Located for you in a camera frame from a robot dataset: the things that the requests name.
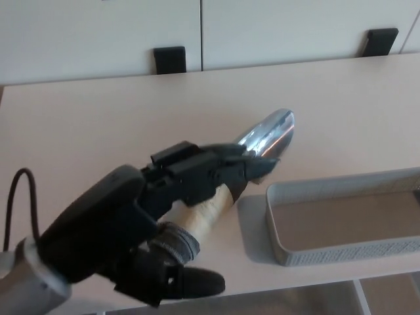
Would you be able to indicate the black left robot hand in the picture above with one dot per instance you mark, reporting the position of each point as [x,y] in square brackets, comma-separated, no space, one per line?
[108,210]

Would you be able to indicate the white desk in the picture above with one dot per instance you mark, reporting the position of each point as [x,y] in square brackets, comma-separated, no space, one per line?
[98,115]

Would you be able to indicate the white cabinet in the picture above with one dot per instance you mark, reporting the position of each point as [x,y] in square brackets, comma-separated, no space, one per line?
[98,33]

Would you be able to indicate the grey perforated container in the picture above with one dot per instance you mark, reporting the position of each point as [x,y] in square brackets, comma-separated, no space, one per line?
[328,254]

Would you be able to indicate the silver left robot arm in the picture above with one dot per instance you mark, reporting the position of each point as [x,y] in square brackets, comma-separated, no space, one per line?
[29,279]

